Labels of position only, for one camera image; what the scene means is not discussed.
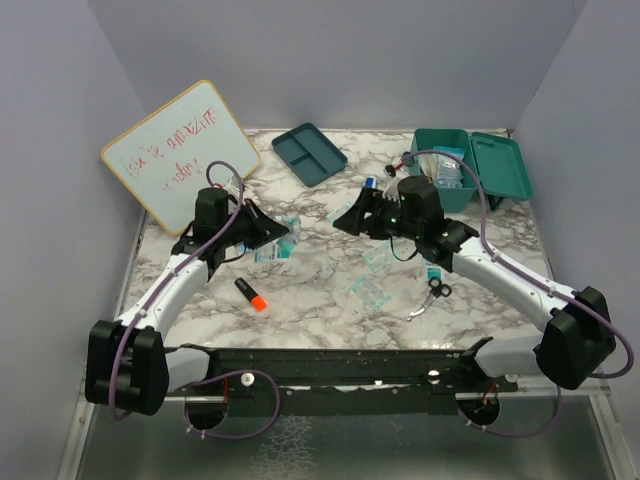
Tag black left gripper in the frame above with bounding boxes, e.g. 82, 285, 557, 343
219, 197, 288, 249

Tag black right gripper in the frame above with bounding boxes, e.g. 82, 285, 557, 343
333, 186, 422, 241

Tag small teal bandage packet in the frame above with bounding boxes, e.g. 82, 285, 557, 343
277, 215, 301, 255

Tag teal divided tray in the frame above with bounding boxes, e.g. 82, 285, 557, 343
271, 123, 348, 188

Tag long gauze dressing packet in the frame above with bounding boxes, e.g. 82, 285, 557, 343
425, 265, 441, 280

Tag blue cotton swab bag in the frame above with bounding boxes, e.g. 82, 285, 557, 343
434, 146, 465, 188

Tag black handled scissors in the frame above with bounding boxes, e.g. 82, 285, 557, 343
407, 277, 452, 322

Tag yellowish gauze roll bag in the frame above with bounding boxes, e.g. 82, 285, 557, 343
417, 153, 440, 184

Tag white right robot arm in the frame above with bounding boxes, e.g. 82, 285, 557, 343
333, 176, 615, 391

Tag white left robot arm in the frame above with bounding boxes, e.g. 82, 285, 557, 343
85, 187, 289, 419

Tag teal medicine kit box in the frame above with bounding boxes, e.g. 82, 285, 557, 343
405, 128, 533, 213

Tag teal plaster sheet far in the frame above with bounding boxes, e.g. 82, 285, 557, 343
327, 201, 353, 225

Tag teal plaster sheet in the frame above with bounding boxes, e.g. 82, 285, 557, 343
327, 201, 353, 225
362, 243, 398, 273
349, 276, 389, 313

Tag small gauze dressing packet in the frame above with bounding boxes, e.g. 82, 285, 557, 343
253, 244, 291, 263

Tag teal plaster sheet middle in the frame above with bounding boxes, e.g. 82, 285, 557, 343
362, 243, 398, 273

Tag black orange highlighter marker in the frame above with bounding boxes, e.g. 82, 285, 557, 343
234, 278, 267, 311

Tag teal plaster sheet near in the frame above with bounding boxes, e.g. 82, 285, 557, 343
349, 276, 389, 313

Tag yellow framed whiteboard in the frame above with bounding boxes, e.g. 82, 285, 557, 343
101, 80, 261, 235

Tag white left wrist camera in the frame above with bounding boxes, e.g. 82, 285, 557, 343
224, 178, 245, 203

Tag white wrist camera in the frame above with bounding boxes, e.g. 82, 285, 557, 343
224, 178, 245, 203
383, 163, 404, 201

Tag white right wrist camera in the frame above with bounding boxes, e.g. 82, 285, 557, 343
383, 163, 404, 201

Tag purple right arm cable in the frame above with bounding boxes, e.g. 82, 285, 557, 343
399, 149, 635, 379

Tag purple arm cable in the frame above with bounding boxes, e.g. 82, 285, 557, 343
399, 149, 635, 379
108, 160, 246, 421

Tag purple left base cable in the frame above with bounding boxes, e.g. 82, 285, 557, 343
183, 369, 282, 441

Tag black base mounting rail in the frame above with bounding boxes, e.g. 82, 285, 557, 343
168, 347, 518, 417

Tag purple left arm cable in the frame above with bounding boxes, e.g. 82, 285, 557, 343
108, 160, 246, 421

